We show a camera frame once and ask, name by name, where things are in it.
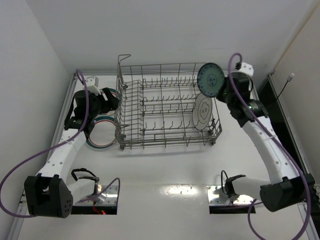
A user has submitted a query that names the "teal blue patterned plate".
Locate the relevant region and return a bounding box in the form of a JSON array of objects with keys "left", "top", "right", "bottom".
[{"left": 197, "top": 62, "right": 225, "bottom": 98}]

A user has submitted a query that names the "white plate with grey pattern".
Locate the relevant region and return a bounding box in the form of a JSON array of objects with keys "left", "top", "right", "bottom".
[{"left": 192, "top": 93, "right": 213, "bottom": 131}]

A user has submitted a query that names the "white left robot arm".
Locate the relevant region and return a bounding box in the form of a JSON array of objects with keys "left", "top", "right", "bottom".
[{"left": 24, "top": 87, "right": 119, "bottom": 218}]

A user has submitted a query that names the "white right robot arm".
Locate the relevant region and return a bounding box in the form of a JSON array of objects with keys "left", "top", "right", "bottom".
[{"left": 217, "top": 72, "right": 315, "bottom": 212}]

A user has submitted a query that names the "far green red rimmed plate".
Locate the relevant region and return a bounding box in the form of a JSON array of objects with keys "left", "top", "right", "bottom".
[{"left": 97, "top": 87, "right": 119, "bottom": 101}]

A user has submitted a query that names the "green red rimmed plate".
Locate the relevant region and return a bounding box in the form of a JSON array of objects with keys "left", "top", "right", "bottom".
[
  {"left": 86, "top": 116, "right": 117, "bottom": 151},
  {"left": 97, "top": 87, "right": 119, "bottom": 101}
]

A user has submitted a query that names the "near green red rimmed plate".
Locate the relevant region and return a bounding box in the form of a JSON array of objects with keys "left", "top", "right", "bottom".
[{"left": 86, "top": 116, "right": 117, "bottom": 151}]

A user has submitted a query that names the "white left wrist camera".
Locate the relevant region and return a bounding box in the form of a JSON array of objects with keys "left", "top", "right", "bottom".
[{"left": 85, "top": 75, "right": 101, "bottom": 96}]

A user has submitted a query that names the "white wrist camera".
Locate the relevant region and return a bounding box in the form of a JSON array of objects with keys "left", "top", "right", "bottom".
[
  {"left": 235, "top": 62, "right": 254, "bottom": 77},
  {"left": 85, "top": 75, "right": 101, "bottom": 96}
]

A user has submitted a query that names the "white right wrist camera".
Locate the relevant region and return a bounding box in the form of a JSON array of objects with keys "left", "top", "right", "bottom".
[{"left": 235, "top": 62, "right": 254, "bottom": 77}]

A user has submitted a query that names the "grey wire dish rack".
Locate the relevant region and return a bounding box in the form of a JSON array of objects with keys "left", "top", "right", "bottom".
[{"left": 114, "top": 54, "right": 223, "bottom": 150}]

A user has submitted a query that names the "black usb cable on wall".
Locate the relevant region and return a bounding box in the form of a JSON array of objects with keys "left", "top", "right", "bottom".
[{"left": 274, "top": 72, "right": 295, "bottom": 100}]

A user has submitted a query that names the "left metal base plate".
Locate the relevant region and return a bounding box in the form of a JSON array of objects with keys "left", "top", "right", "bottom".
[{"left": 74, "top": 185, "right": 119, "bottom": 207}]

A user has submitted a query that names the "metal base plate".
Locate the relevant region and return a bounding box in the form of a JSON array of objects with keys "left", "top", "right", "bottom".
[
  {"left": 74, "top": 185, "right": 119, "bottom": 207},
  {"left": 206, "top": 185, "right": 254, "bottom": 207}
]

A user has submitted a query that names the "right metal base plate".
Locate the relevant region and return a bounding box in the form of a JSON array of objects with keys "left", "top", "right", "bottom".
[{"left": 206, "top": 185, "right": 254, "bottom": 207}]

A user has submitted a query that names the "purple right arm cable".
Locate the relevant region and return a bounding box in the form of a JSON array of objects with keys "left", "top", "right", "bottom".
[{"left": 219, "top": 52, "right": 311, "bottom": 240}]

